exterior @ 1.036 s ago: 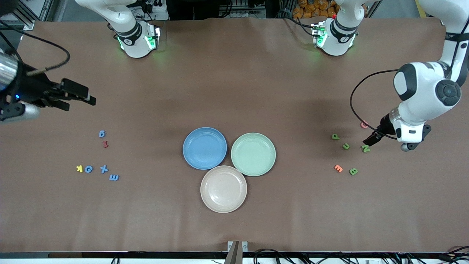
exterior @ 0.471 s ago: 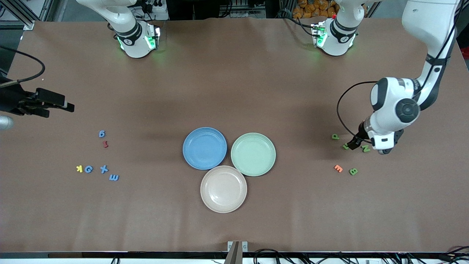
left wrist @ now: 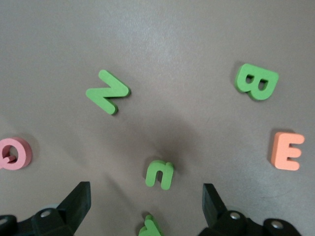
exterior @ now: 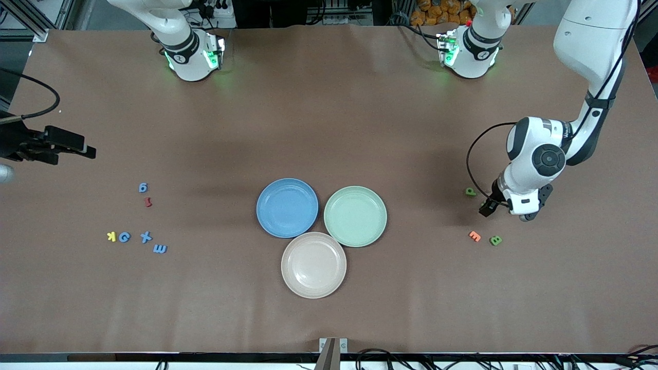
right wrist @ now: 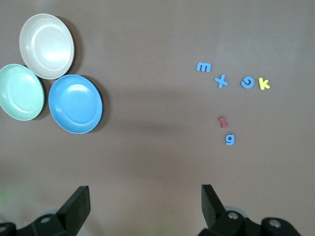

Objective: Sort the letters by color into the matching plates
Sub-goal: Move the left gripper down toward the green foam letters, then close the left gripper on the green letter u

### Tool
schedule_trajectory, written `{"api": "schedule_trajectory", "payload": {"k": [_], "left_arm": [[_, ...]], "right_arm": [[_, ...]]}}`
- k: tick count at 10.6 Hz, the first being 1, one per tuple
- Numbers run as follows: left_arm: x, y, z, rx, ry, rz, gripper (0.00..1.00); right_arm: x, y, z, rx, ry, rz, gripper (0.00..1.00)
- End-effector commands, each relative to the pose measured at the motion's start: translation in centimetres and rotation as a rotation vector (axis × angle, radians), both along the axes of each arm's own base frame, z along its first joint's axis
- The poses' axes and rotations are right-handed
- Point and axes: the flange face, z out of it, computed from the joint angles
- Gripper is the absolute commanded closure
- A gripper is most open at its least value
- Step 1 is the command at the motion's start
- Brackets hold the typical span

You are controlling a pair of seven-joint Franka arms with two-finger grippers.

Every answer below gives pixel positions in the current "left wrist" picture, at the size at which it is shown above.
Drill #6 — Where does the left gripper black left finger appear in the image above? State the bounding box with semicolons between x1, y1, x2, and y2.
31;181;92;236

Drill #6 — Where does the green foam letter N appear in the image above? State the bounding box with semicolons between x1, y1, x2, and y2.
85;69;131;116

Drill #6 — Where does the green foam letter U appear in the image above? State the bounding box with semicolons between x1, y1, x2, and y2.
145;159;176;191

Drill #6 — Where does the green foam letter P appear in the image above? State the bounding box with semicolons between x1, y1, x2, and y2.
138;214;162;236

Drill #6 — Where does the pink foam letter Q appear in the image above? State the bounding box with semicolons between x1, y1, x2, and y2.
0;137;33;171

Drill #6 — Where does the brown paper table cover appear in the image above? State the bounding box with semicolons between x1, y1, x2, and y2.
0;0;315;236

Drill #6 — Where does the green foam letter B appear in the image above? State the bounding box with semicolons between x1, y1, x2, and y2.
235;63;280;101

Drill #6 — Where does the orange foam letter E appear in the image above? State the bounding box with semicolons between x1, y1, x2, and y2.
270;131;306;172

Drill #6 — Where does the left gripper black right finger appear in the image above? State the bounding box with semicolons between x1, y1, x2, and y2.
198;183;249;236

